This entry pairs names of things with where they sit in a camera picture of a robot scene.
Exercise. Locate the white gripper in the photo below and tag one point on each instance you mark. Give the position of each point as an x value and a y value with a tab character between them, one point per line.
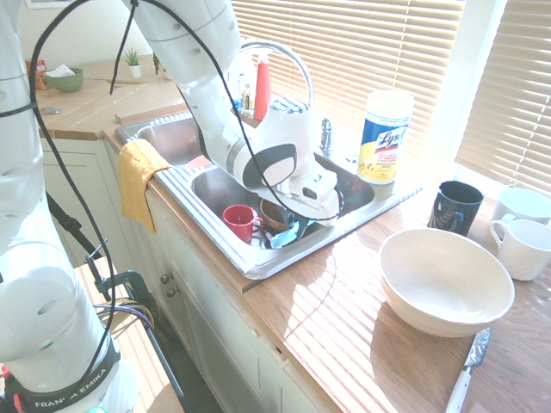
320	206

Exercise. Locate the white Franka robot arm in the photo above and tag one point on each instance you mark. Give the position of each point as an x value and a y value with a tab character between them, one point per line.
193	43

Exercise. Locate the chrome sink sprayer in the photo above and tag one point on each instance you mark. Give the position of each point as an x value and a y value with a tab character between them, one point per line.
327	133

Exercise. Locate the stainless steel double sink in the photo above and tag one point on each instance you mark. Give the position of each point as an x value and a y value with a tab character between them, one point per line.
258	258

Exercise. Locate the brown wooden bowl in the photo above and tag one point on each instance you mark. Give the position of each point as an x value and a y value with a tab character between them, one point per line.
269	215

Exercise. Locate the red ceramic mug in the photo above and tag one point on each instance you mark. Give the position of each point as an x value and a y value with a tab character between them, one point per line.
241	219

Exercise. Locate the Lysol wipes canister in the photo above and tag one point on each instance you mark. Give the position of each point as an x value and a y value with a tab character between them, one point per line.
383	142

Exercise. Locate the orange dish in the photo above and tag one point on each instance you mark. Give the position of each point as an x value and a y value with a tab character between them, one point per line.
199	162

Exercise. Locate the red plastic bottle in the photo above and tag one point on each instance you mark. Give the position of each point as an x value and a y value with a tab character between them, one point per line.
261	90

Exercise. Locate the black ceramic mug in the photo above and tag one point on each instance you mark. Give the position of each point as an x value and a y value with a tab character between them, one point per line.
456	206

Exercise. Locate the large cream bowl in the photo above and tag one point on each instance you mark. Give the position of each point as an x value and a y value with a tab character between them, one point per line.
443	275

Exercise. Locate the chrome arched faucet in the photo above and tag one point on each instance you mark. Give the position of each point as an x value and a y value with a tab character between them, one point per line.
302	66

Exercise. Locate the wide beige window blind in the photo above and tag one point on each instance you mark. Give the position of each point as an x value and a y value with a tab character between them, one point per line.
366	51

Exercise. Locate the white kitchen cabinet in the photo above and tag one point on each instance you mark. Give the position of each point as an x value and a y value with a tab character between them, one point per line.
224	344

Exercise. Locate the round cabinet knob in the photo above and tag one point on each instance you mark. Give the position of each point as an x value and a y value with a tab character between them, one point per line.
172	293
166	278

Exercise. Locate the yellow dish cloth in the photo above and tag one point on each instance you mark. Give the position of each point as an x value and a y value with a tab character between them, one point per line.
135	180

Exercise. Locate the black mounting clamp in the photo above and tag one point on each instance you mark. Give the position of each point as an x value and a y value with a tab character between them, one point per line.
138	284

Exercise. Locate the wide white cup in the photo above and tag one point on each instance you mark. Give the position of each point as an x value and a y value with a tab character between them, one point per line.
525	202

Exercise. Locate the white ceramic mug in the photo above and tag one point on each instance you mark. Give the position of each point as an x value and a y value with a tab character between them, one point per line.
525	249

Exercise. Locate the narrow beige window blind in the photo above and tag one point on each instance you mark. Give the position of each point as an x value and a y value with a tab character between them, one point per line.
512	99

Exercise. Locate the small potted plant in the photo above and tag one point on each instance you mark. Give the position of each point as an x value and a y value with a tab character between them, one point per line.
134	64

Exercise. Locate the green bowl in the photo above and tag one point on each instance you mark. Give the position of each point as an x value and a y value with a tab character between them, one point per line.
64	82

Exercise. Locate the orange box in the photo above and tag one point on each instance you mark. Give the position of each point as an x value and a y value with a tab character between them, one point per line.
39	75

